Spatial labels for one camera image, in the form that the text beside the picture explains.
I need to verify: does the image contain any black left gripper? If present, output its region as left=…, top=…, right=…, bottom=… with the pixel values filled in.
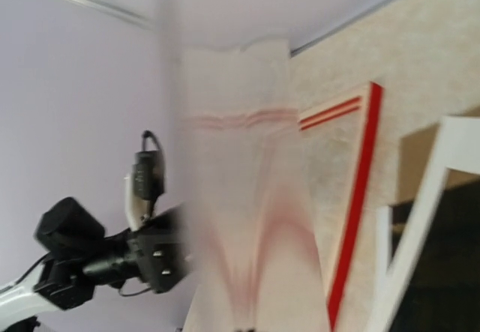
left=82, top=207, right=190, bottom=293

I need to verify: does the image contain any brown backing board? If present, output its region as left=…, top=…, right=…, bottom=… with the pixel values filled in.
left=397, top=120, right=480, bottom=208

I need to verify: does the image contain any white photo mat board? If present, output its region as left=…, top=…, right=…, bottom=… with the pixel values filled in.
left=365, top=116, right=479, bottom=332

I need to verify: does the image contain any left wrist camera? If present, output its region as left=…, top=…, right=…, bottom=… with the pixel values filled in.
left=124, top=130, right=166, bottom=232

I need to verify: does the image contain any red wooden picture frame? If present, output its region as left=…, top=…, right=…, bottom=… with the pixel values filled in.
left=184, top=82, right=383, bottom=331

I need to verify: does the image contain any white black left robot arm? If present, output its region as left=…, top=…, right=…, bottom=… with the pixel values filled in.
left=1, top=197, right=191, bottom=331

